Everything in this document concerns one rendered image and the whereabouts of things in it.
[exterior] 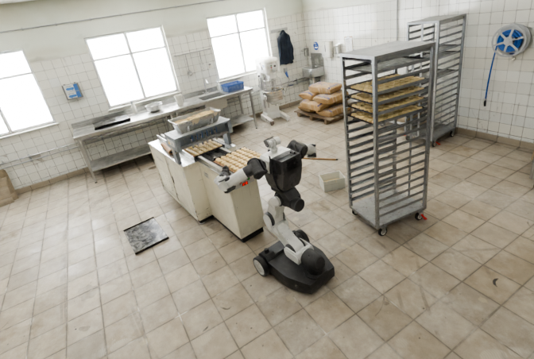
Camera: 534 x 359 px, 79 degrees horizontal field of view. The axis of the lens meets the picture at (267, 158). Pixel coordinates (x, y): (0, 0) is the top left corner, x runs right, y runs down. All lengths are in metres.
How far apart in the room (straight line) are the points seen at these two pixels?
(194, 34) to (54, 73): 2.61
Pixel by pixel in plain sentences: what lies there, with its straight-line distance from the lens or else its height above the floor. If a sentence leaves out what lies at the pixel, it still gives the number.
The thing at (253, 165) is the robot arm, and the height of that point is 1.22.
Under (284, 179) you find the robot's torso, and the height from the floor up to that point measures 1.08.
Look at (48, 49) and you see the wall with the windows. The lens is 6.80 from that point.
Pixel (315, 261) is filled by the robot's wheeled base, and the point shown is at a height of 0.34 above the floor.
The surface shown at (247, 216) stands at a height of 0.32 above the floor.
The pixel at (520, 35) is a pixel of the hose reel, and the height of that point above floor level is 1.52.
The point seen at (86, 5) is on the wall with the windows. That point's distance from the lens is 6.83.
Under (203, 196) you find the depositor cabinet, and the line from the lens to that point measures 4.00.
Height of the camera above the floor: 2.27
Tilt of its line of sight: 24 degrees down
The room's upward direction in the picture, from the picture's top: 10 degrees counter-clockwise
